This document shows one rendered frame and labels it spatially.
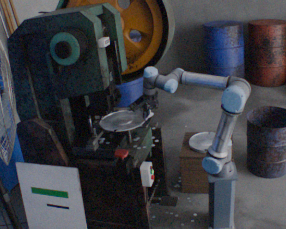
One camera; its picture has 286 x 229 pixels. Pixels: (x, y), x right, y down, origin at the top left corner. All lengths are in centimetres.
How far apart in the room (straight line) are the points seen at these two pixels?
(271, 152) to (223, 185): 72
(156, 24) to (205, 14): 299
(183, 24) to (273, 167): 309
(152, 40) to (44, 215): 141
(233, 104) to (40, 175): 132
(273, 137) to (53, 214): 171
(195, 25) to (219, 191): 348
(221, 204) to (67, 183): 100
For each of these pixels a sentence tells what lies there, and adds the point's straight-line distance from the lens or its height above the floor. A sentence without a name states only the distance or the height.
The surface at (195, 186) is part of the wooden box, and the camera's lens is 253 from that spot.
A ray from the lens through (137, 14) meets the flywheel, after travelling 216.
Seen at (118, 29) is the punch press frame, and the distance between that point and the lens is 197.
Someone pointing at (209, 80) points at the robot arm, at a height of 105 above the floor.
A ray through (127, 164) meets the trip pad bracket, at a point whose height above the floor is 69.
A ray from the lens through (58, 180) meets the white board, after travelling 211.
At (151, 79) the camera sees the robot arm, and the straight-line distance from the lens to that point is 174.
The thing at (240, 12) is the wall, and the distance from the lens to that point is 502.
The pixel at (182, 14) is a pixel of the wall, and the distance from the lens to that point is 510.
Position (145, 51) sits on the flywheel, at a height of 113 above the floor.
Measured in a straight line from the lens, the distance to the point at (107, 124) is 200.
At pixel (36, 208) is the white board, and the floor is 25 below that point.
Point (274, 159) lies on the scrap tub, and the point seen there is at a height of 19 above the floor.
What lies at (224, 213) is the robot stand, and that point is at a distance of 216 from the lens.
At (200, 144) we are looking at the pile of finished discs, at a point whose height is 37.
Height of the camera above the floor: 163
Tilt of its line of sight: 24 degrees down
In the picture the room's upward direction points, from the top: 7 degrees counter-clockwise
